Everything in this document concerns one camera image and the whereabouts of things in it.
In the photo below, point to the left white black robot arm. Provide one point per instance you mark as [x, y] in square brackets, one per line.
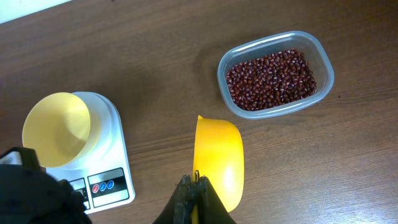
[29, 195]

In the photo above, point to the yellow plastic measuring scoop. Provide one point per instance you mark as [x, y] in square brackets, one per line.
[219, 156]

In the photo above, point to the red adzuki beans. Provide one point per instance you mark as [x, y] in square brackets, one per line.
[271, 81]

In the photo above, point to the pale yellow plastic bowl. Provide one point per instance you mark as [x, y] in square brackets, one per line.
[61, 128]

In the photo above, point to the clear plastic food container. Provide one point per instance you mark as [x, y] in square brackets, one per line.
[306, 43]

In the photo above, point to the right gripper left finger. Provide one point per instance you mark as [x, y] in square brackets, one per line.
[180, 206]

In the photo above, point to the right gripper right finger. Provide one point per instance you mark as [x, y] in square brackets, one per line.
[210, 208]

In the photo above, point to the white digital kitchen scale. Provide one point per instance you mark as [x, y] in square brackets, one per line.
[103, 176]

